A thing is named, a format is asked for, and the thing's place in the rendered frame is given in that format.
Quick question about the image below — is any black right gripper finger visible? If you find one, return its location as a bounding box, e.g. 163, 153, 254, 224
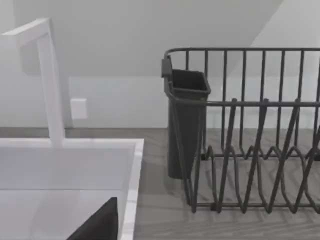
66, 196, 119, 240

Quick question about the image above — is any white sink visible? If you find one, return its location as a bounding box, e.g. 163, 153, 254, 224
0, 138, 145, 240

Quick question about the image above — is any dark grey utensil cup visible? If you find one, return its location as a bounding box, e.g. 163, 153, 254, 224
166, 68, 212, 180

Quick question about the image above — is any tall white tap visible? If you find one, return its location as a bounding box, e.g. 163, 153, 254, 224
0, 17, 66, 148

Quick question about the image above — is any white wall outlet plate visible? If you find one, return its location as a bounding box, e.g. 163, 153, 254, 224
70, 98, 88, 119

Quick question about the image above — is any dark grey wire dish rack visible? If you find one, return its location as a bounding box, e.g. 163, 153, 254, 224
161, 47, 320, 214

